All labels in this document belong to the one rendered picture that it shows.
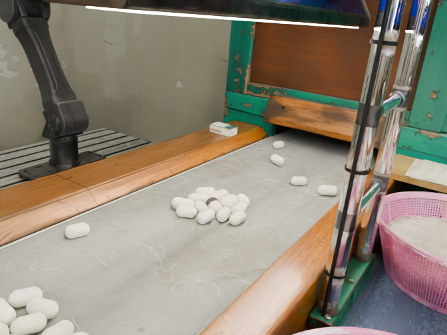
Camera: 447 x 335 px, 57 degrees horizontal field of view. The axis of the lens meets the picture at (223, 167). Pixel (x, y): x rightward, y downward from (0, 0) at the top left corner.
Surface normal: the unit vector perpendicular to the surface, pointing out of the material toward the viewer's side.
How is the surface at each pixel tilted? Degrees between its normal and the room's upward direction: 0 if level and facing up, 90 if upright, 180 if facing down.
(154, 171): 45
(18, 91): 90
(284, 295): 0
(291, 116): 67
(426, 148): 90
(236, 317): 0
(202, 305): 0
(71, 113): 60
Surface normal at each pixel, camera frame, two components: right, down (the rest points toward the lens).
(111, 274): 0.08, -0.93
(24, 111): 0.84, 0.25
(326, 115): -0.49, -0.15
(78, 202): 0.65, -0.47
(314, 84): -0.55, 0.25
